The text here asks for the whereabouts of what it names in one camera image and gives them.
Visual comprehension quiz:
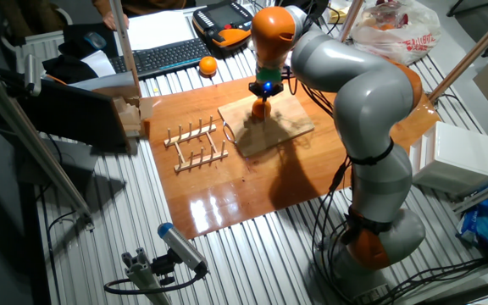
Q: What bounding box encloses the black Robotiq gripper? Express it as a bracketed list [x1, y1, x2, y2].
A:
[248, 80, 284, 105]

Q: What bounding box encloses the round orange fruit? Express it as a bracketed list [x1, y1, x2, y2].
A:
[251, 97, 273, 120]
[198, 55, 219, 77]

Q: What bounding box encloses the orange black teach pendant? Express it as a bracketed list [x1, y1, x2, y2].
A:
[191, 0, 257, 48]

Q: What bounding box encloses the wooden peg dish rack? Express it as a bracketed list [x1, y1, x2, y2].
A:
[163, 114, 230, 174]

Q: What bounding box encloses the black round device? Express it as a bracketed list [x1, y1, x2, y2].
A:
[277, 0, 330, 21]

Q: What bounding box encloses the black computer keyboard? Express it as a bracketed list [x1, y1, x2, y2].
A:
[108, 37, 211, 80]

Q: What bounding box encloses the yellow packet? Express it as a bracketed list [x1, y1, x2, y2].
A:
[328, 0, 352, 25]

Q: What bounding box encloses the brown cardboard box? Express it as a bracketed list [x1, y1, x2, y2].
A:
[68, 69, 154, 139]

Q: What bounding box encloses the white plastic bag red print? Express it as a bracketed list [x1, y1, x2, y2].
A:
[349, 0, 442, 69]

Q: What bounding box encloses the small white paper sheet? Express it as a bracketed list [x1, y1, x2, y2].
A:
[80, 49, 120, 78]

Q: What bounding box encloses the dark computer mouse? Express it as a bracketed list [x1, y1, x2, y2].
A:
[83, 30, 108, 51]

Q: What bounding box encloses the black monitor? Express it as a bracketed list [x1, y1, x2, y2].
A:
[17, 75, 130, 153]

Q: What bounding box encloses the black cloth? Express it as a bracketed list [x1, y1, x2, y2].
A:
[42, 23, 116, 84]

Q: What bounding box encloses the white drawer box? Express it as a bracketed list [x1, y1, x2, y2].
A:
[407, 121, 488, 197]

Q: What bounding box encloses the short aluminium profile stub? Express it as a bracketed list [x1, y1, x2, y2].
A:
[120, 247, 173, 305]

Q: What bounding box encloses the white ribbed panel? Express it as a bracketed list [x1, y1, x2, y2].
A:
[0, 29, 65, 74]

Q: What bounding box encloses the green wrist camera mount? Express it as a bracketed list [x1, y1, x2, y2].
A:
[255, 66, 283, 84]

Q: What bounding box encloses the wooden cutting board metal handle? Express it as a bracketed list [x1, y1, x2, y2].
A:
[217, 86, 316, 158]

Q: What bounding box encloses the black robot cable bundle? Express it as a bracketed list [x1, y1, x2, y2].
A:
[309, 154, 488, 305]

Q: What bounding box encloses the aluminium frame post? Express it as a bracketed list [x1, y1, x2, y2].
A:
[452, 173, 488, 215]
[336, 0, 364, 43]
[108, 0, 141, 99]
[428, 2, 488, 103]

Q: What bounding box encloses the silver camera blue cap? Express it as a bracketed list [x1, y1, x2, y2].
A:
[157, 222, 209, 276]

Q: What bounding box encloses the black camera clamp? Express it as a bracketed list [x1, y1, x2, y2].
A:
[150, 249, 178, 286]

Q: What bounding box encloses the black camera cable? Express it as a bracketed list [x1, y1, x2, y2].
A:
[103, 270, 208, 296]

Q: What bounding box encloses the long aluminium frame beam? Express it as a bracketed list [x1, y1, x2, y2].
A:
[0, 58, 96, 232]

